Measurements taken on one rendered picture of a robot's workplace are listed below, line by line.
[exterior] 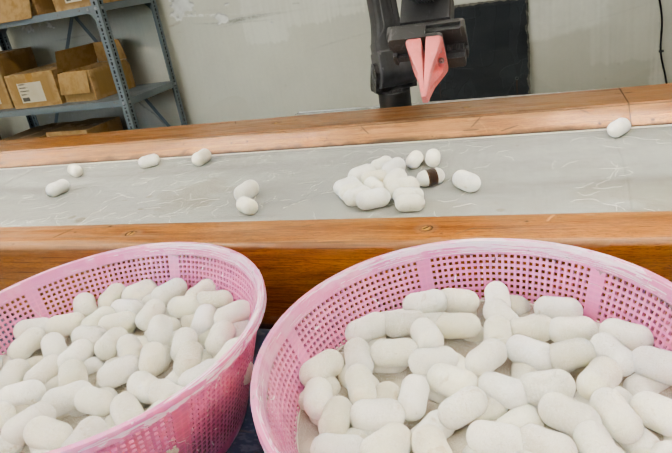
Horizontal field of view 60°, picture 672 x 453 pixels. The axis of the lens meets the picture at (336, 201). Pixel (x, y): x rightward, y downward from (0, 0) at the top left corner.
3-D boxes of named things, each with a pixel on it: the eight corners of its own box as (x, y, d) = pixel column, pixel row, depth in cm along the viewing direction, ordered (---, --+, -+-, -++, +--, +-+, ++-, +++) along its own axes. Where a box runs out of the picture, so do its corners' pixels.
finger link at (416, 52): (459, 80, 70) (461, 20, 74) (401, 85, 72) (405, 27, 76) (465, 112, 76) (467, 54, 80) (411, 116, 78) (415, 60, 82)
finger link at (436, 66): (439, 82, 71) (442, 22, 75) (382, 87, 73) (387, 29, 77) (447, 113, 77) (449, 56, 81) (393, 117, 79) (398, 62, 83)
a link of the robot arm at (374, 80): (419, 56, 108) (410, 52, 113) (374, 64, 107) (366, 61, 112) (423, 89, 110) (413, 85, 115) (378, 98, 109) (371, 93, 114)
